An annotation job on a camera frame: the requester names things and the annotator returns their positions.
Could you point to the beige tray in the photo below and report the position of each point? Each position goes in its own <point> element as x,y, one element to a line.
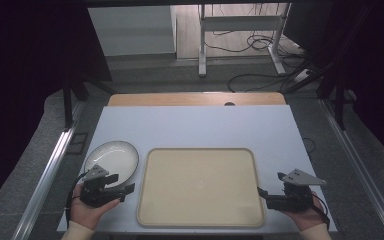
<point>200,186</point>

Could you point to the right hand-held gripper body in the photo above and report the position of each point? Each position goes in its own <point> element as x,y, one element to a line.
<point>295,200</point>

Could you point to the person's left hand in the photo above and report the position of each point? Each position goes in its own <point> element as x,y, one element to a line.
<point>88,213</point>

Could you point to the dark curtain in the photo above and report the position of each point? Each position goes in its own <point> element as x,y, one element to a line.
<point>373,66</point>
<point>20,66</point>

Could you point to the person's right hand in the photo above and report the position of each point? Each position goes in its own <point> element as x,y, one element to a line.
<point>305,218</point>

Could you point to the white panel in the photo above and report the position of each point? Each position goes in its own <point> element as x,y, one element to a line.
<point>133,30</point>

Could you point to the white plate with dark rim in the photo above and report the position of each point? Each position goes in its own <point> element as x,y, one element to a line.
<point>113,160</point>

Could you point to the white power strip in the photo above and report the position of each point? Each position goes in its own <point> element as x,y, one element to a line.
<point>302,76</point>

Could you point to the black metal stand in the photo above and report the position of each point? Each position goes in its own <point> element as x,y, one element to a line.
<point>67,110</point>
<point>339,106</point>

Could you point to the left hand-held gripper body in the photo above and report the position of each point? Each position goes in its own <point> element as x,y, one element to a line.
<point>93,193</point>

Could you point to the white metal desk frame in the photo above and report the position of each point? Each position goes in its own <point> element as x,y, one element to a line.
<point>202,50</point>

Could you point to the aluminium rail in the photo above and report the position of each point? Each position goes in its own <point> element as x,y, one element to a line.
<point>46,180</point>
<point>356,156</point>

